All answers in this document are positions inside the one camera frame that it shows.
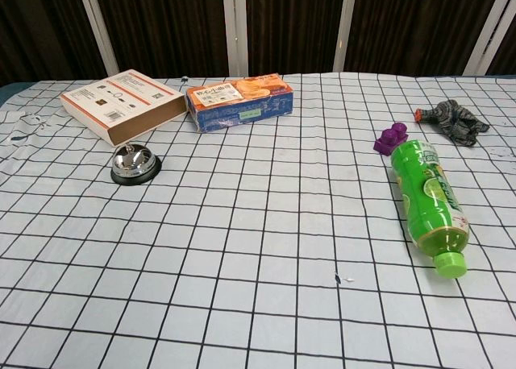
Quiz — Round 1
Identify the white folding screen frame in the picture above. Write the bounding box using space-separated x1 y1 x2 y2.
75 0 516 79

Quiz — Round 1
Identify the green plastic drink bottle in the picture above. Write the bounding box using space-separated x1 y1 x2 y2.
389 139 472 280

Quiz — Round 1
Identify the orange blue biscuit box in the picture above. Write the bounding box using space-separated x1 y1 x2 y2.
185 72 294 134

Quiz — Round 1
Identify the white black checked tablecloth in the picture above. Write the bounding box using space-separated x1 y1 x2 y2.
0 73 516 369

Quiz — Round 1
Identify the blue table pad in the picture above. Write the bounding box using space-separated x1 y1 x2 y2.
0 78 49 106

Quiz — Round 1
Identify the purple plastic toy block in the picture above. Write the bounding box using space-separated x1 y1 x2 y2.
372 122 410 157

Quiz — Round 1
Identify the small shiny round metal cup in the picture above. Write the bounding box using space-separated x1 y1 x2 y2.
110 143 163 185

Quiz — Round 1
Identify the grey striped knit glove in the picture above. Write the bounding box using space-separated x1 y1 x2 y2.
414 98 491 147

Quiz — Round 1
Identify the white orange flat carton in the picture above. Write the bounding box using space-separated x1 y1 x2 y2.
59 68 189 147

